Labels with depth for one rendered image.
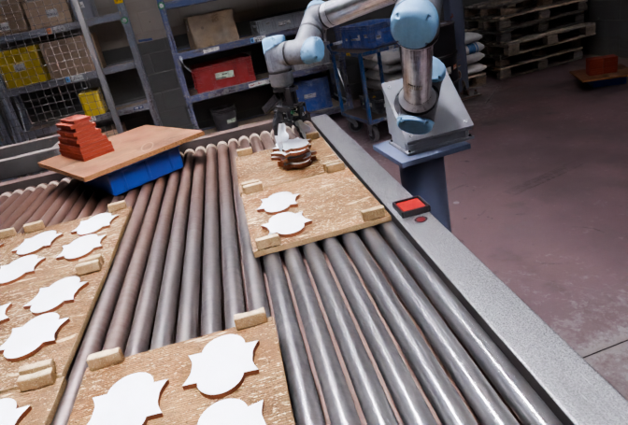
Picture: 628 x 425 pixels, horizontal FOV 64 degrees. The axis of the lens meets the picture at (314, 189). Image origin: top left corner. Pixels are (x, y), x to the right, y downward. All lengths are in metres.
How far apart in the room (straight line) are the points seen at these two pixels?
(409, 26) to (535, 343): 0.79
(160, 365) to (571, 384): 0.66
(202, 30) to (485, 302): 5.02
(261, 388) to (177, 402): 0.14
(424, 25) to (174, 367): 0.94
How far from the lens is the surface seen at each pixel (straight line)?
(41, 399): 1.05
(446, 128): 1.89
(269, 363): 0.89
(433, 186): 1.93
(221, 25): 5.75
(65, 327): 1.22
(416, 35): 1.34
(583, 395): 0.83
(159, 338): 1.08
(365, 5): 1.53
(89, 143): 2.13
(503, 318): 0.94
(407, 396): 0.81
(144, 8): 6.28
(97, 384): 1.01
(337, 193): 1.45
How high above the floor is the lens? 1.49
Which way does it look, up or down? 22 degrees down
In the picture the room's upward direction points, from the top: 12 degrees counter-clockwise
